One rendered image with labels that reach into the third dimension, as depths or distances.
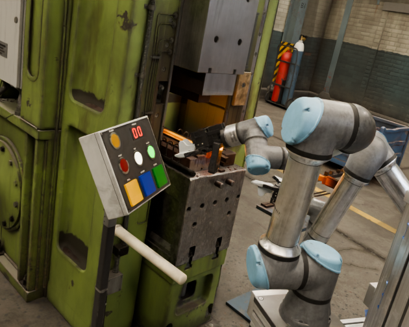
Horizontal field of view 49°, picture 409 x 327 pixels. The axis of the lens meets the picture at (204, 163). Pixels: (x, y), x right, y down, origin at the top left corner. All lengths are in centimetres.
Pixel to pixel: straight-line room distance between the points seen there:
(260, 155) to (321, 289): 44
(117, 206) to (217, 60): 81
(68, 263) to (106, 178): 99
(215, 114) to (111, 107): 67
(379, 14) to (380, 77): 133
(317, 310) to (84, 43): 147
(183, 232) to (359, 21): 938
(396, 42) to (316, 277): 937
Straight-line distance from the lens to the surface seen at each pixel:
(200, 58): 188
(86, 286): 229
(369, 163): 155
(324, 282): 132
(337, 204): 159
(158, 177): 166
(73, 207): 236
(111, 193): 147
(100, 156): 145
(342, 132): 110
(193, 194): 202
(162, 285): 229
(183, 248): 214
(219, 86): 200
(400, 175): 170
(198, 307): 250
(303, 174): 112
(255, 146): 145
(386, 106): 1044
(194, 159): 203
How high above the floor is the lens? 161
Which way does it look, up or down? 18 degrees down
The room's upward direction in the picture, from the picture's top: 11 degrees clockwise
